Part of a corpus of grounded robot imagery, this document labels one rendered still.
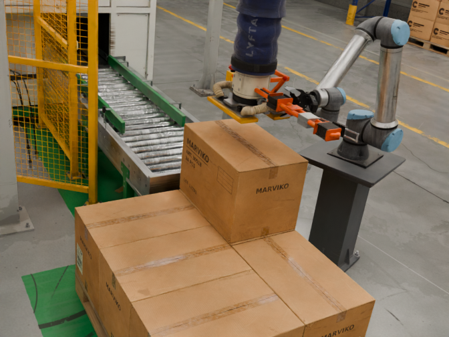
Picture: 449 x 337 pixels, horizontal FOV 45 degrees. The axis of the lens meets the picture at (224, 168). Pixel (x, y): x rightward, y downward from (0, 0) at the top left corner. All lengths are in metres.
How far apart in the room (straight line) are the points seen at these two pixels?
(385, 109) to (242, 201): 0.99
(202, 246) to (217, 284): 0.29
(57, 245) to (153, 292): 1.36
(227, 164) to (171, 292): 0.66
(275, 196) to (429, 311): 1.32
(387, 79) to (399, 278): 1.37
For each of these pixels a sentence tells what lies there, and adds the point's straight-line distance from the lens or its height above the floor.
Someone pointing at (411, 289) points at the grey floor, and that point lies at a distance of 3.67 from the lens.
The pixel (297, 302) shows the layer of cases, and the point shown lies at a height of 0.54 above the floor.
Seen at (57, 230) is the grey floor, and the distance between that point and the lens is 3.74.
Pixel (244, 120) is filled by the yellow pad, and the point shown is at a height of 1.14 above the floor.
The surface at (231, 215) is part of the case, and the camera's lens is 2.61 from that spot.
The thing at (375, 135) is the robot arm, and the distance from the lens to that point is 3.14.
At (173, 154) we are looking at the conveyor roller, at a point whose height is 0.53.
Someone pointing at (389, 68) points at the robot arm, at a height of 1.36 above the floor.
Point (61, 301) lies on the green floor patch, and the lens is 3.17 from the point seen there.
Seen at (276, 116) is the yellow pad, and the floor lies 1.14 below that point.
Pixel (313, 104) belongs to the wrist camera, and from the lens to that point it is 2.51.
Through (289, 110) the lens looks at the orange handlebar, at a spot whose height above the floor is 1.25.
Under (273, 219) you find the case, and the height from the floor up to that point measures 0.63.
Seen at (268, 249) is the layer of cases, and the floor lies 0.54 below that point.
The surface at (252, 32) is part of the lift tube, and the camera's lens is 2.55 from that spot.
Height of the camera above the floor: 2.04
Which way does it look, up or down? 26 degrees down
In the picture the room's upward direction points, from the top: 7 degrees clockwise
